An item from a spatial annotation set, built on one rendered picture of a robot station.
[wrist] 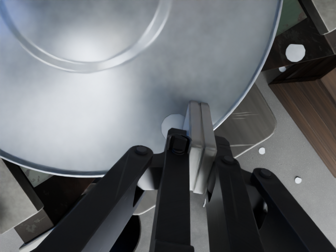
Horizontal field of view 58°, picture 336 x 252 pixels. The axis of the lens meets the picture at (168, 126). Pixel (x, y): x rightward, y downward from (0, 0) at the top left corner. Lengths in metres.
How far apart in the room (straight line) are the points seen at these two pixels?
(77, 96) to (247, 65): 0.13
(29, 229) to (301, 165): 0.90
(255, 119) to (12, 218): 0.33
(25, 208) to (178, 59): 0.29
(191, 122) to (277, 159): 0.93
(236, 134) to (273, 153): 0.86
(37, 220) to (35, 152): 0.22
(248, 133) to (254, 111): 0.02
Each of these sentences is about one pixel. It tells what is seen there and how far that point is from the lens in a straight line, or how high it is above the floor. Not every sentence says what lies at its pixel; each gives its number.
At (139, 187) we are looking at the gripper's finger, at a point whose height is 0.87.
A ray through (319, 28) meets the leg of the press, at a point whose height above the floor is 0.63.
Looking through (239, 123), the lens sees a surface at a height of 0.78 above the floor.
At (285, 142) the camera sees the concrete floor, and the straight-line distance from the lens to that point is 1.10.
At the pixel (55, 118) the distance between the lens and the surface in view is 0.25.
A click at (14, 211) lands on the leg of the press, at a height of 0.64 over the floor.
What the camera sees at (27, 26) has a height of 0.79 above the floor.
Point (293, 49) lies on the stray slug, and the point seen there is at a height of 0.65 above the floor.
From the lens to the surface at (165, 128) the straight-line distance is 0.23.
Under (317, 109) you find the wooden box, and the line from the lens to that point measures 0.87.
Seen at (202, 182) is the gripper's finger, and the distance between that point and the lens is 0.17.
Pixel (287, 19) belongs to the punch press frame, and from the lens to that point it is 0.40.
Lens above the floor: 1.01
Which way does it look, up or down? 84 degrees down
